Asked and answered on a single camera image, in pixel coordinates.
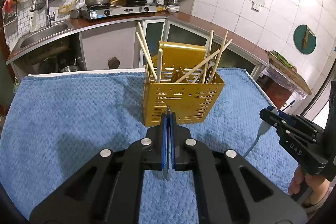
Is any grey utensil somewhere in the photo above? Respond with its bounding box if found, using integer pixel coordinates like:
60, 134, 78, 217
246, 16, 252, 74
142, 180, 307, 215
162, 106, 170, 181

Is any grey blue spoon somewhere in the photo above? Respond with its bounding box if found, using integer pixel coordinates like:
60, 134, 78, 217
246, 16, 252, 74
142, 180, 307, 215
243, 106, 278, 158

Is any steel kitchen sink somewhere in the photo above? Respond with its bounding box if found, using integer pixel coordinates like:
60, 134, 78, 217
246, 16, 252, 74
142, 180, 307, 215
19, 21, 72, 48

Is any kitchen faucet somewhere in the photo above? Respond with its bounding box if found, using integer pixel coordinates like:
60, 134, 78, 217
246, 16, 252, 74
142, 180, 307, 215
30, 0, 55, 32

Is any right hand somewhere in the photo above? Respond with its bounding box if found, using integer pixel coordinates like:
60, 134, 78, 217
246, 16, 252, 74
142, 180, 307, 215
288, 165, 330, 207

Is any yellow perforated utensil holder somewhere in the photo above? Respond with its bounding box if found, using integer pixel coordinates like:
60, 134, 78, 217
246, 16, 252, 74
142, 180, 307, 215
142, 42, 225, 127

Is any cream chopstick crossed inner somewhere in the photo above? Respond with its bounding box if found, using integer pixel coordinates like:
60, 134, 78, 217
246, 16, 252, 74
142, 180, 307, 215
209, 31, 228, 83

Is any blue textured towel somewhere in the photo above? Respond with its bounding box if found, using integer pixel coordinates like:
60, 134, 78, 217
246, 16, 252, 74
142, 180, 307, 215
1, 68, 297, 217

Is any cream chopstick long crossed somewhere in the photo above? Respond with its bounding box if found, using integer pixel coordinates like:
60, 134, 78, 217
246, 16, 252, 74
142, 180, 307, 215
202, 30, 214, 84

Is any gas stove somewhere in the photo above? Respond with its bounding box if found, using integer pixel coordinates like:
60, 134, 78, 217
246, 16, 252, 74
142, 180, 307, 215
79, 5, 157, 20

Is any green round wall board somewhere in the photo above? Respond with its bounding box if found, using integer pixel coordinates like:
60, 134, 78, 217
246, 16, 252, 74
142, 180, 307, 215
293, 24, 316, 55

